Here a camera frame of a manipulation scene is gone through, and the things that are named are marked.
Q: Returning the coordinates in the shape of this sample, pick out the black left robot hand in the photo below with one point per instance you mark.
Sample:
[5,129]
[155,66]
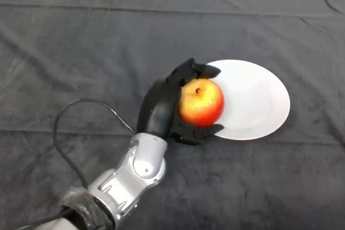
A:
[159,106]

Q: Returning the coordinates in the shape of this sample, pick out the red yellow apple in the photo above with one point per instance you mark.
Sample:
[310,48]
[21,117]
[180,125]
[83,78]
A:
[201,102]

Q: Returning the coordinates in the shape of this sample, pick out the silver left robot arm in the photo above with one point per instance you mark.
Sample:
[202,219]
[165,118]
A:
[126,176]

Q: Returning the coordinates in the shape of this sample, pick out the white round plate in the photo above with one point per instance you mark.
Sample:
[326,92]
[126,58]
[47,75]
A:
[253,100]

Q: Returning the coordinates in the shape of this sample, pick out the black cloth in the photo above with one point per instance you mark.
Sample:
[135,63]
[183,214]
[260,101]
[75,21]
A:
[81,52]

